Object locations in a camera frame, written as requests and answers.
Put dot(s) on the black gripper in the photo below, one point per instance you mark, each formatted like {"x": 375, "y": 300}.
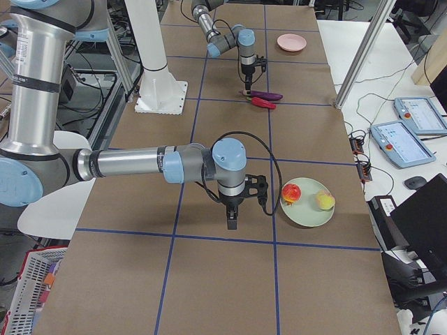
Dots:
{"x": 230, "y": 202}
{"x": 247, "y": 69}

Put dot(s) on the purple eggplant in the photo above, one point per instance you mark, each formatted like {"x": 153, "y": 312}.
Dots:
{"x": 268, "y": 96}

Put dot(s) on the red apple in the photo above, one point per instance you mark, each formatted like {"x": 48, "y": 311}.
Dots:
{"x": 291, "y": 193}

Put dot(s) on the peach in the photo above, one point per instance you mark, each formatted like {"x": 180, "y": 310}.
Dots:
{"x": 325, "y": 200}

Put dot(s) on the red chili pepper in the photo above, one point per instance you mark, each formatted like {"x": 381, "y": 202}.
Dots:
{"x": 262, "y": 103}

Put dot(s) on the pink plate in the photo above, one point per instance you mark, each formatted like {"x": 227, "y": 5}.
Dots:
{"x": 291, "y": 42}

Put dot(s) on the green plate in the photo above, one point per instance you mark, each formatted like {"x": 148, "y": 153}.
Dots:
{"x": 305, "y": 211}

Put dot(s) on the black power adapter box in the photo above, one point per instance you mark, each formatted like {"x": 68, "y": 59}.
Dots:
{"x": 385, "y": 229}

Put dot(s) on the near teach pendant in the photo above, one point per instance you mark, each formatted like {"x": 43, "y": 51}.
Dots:
{"x": 401, "y": 145}

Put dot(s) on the teach pendant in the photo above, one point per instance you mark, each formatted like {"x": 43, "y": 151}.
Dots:
{"x": 401, "y": 145}
{"x": 420, "y": 115}

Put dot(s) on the far teach pendant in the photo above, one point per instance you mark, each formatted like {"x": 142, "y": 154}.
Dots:
{"x": 420, "y": 115}

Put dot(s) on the white chair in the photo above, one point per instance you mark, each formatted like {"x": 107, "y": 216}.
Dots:
{"x": 56, "y": 215}

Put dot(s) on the black computer mouse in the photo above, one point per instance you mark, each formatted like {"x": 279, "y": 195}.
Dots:
{"x": 415, "y": 183}

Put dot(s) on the black monitor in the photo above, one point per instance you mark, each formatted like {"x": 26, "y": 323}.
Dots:
{"x": 421, "y": 219}

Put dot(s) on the white plastic basket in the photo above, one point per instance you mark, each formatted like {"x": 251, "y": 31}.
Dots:
{"x": 34, "y": 282}

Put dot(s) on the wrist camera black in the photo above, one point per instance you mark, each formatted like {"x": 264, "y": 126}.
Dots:
{"x": 261, "y": 62}
{"x": 256, "y": 186}

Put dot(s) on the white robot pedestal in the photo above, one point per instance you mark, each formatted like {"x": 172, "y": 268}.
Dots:
{"x": 159, "y": 91}

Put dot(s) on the aluminium frame post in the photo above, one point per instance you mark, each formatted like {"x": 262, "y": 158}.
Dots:
{"x": 367, "y": 43}

